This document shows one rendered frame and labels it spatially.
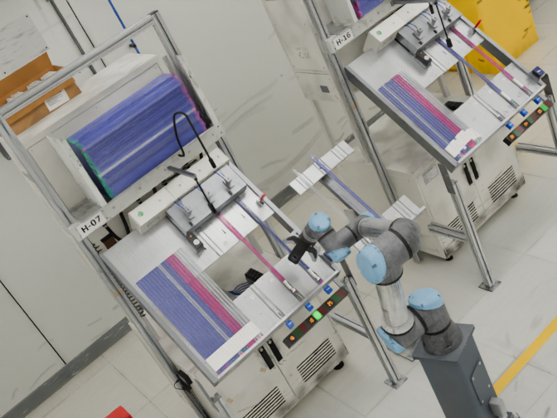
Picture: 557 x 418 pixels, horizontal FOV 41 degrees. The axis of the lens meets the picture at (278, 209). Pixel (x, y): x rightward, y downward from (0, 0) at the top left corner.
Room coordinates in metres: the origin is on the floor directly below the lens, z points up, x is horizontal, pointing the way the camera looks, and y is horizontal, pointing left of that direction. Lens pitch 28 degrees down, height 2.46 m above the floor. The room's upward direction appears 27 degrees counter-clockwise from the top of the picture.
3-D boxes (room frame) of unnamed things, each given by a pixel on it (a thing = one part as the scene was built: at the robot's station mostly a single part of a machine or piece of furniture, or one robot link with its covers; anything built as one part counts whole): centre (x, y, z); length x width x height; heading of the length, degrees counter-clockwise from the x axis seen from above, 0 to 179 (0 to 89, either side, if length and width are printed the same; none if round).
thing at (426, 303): (2.08, -0.31, 0.72); 0.13 x 0.12 x 0.14; 106
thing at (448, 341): (2.08, -0.32, 0.60); 0.15 x 0.15 x 0.10
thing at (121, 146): (2.90, 0.36, 1.52); 0.51 x 0.13 x 0.27; 114
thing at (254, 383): (2.99, 0.47, 0.31); 0.70 x 0.65 x 0.62; 114
